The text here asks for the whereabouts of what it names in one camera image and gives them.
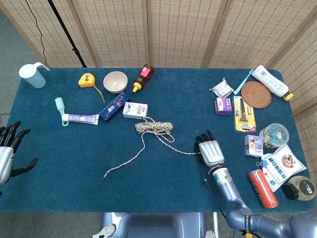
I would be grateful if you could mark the beige bowl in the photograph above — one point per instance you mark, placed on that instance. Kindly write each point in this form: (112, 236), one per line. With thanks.
(115, 83)

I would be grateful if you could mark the white blue salt bag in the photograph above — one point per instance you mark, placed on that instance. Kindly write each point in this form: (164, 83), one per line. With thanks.
(282, 166)

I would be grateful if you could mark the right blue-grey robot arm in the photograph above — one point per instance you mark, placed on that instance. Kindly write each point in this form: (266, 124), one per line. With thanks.
(227, 191)

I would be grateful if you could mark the long dark blue box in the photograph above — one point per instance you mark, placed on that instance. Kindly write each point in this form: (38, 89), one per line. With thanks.
(112, 107)

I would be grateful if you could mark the round brown woven coaster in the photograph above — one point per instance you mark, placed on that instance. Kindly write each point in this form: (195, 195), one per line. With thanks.
(256, 94)

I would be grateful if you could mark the white blue milk carton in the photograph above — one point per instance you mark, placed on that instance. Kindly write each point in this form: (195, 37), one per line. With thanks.
(135, 110)

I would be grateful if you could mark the yellow tape measure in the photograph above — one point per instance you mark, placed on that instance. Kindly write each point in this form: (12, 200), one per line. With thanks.
(86, 80)

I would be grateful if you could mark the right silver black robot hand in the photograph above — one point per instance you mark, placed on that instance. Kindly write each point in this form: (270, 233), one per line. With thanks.
(211, 152)

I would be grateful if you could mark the red drink can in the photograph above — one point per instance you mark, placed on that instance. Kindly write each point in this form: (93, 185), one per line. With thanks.
(262, 188)

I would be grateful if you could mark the razor in yellow blister pack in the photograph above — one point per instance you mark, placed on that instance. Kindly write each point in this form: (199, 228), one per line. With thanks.
(244, 121)

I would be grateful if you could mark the white purple toothpaste tube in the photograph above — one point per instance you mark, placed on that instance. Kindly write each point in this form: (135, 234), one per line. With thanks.
(81, 118)

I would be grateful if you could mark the white table leg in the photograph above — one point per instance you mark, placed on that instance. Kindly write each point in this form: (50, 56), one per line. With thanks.
(215, 224)

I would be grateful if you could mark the white plastic pitcher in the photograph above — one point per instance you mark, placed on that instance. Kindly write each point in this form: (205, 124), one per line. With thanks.
(32, 77)

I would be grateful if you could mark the black tripod stand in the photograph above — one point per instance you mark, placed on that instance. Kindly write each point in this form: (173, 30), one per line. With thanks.
(63, 27)

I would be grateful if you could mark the spice jar black lid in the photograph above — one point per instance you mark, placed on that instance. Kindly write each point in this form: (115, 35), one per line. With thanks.
(302, 188)

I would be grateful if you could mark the honey bottle yellow cap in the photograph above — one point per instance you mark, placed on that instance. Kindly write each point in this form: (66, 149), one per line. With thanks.
(142, 77)

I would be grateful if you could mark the white bottle yellow cap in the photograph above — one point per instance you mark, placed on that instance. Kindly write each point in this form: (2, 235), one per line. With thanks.
(270, 79)

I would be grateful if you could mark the clear tub of clips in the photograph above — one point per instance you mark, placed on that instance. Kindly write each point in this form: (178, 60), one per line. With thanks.
(273, 135)

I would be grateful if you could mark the light blue toothbrush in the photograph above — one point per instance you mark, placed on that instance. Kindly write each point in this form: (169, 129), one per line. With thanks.
(244, 80)

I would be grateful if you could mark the mint green brush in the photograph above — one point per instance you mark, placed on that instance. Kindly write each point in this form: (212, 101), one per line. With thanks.
(59, 104)

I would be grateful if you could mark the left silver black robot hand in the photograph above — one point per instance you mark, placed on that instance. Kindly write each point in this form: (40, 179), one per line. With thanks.
(5, 158)

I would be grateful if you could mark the purple tissue pack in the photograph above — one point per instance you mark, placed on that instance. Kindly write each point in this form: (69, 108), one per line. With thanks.
(223, 106)

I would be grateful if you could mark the blue binder clip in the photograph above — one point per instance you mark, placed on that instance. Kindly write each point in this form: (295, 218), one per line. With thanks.
(263, 163)

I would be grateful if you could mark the white perforated robot bracket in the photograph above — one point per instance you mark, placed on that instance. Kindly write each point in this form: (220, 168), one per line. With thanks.
(210, 234)
(106, 230)

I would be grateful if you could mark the blue-grey robot torso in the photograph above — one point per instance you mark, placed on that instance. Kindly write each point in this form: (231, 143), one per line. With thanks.
(153, 225)

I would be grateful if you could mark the purple juice carton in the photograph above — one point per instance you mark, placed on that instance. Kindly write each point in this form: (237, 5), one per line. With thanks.
(253, 146)

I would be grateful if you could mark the blue felt table cloth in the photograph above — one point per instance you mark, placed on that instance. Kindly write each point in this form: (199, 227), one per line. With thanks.
(74, 148)

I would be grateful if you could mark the white wipes packet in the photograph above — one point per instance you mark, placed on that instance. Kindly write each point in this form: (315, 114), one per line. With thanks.
(221, 88)

